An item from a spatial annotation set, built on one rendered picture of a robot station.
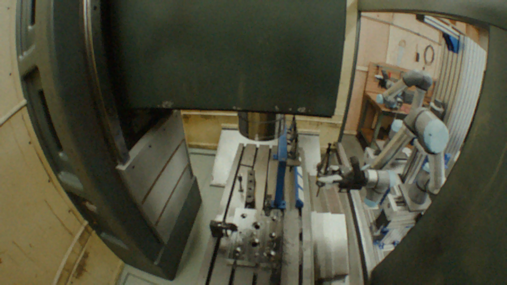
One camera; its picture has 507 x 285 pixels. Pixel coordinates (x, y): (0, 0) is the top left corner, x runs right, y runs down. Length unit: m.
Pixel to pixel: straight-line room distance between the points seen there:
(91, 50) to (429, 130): 1.10
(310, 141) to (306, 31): 1.46
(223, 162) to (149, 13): 1.42
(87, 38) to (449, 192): 1.17
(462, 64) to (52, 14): 1.66
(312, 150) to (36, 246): 2.00
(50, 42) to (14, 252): 0.76
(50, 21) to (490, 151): 1.15
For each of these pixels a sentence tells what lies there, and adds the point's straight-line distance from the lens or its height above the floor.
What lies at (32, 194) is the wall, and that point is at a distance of 0.96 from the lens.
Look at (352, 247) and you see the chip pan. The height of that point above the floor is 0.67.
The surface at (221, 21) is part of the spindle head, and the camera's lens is 0.51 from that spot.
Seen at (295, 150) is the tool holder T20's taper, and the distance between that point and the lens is 0.97.
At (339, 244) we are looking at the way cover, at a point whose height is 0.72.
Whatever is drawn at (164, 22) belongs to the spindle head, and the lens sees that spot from 0.57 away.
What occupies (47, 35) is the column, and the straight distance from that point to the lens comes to 0.60.
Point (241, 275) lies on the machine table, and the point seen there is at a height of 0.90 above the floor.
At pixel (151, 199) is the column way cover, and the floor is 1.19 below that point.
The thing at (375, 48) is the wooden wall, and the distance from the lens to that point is 3.56.
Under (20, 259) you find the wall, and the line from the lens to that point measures 1.02.
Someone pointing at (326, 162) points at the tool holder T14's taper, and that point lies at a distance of 0.76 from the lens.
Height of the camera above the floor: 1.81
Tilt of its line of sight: 33 degrees down
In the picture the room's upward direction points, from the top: straight up
